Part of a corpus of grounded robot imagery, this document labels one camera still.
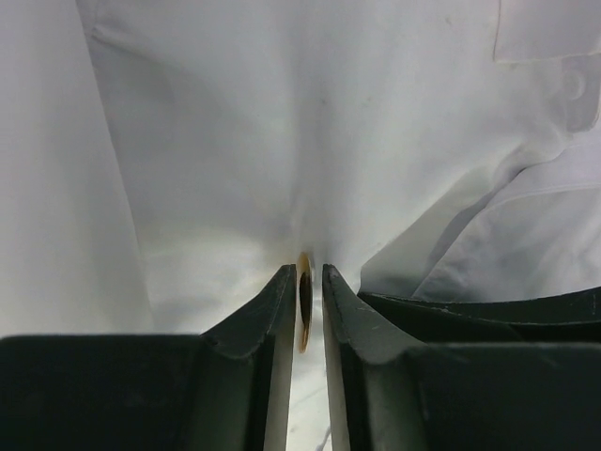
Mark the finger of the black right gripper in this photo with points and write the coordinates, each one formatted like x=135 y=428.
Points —
x=571 y=317

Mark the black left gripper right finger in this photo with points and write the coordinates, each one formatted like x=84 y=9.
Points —
x=391 y=391

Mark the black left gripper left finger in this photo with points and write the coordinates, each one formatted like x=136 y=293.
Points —
x=225 y=389

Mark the yellow round brooch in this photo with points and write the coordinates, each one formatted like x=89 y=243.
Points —
x=305 y=299

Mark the white button-up shirt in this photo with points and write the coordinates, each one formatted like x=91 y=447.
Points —
x=162 y=160

